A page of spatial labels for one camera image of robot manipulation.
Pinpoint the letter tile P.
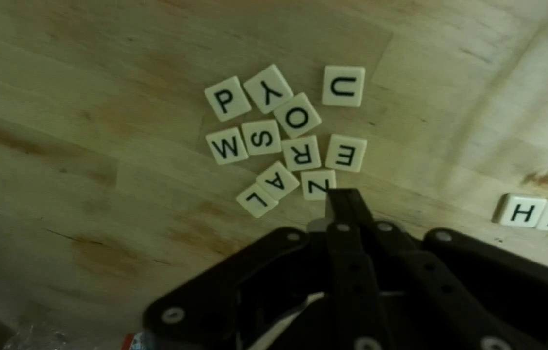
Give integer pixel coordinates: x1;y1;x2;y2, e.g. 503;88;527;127
202;75;253;125

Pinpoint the letter tile O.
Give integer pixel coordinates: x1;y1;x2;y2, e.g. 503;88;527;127
272;92;323;141

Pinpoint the letter tile W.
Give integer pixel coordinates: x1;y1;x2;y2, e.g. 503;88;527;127
204;127;251;168

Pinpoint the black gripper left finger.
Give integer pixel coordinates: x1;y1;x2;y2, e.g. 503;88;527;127
142;189;392;350

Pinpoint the letter tile Z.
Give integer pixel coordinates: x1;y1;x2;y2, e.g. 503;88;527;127
299;170;338;203

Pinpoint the letter tile S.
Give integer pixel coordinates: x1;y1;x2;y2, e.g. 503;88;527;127
241;119;284;158

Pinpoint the letter tile L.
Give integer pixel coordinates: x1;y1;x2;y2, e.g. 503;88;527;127
233;182;280;221

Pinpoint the letter tile R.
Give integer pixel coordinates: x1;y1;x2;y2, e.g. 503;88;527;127
282;135;323;174

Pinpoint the letter tile H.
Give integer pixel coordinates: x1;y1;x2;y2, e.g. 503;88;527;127
497;193;548;230

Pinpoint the letter tile A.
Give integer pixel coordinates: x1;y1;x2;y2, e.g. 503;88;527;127
255;160;301;203

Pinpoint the letter tile E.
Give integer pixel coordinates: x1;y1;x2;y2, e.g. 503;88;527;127
324;133;369;176

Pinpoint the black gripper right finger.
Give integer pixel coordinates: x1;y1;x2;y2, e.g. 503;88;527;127
344;189;548;350

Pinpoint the letter tile Y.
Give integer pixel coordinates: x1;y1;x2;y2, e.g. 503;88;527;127
243;63;295;116

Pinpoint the letter tile U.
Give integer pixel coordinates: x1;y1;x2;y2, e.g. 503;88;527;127
321;65;367;110

